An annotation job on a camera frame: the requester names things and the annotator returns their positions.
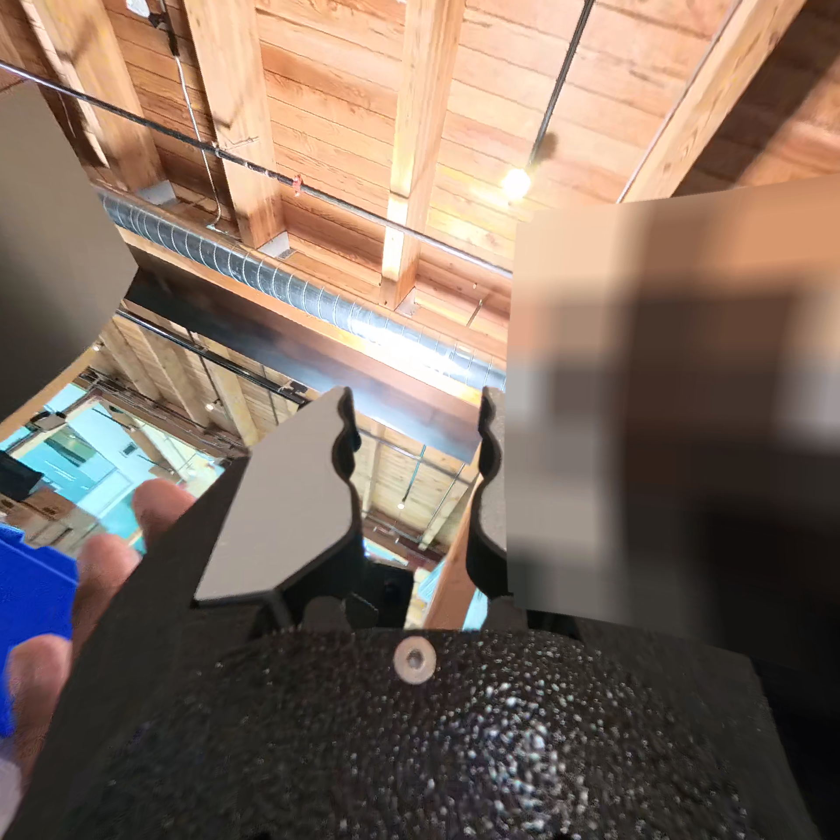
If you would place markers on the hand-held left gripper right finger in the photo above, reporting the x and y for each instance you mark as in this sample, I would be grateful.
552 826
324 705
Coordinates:
492 525

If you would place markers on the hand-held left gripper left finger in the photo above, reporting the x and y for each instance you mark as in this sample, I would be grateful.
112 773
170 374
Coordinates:
282 512

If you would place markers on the wooden beam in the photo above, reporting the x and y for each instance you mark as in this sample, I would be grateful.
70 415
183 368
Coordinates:
453 578

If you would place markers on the black steel ceiling beam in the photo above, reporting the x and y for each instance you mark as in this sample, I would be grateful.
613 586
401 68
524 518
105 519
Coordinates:
289 348

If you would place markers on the row of blue plastic bins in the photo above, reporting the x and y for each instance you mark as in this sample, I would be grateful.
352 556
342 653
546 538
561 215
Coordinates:
26 578

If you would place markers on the round ceiling lamp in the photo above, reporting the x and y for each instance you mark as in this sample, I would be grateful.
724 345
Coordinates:
516 181

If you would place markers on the silver ventilation duct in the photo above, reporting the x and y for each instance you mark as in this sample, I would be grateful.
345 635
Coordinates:
263 269

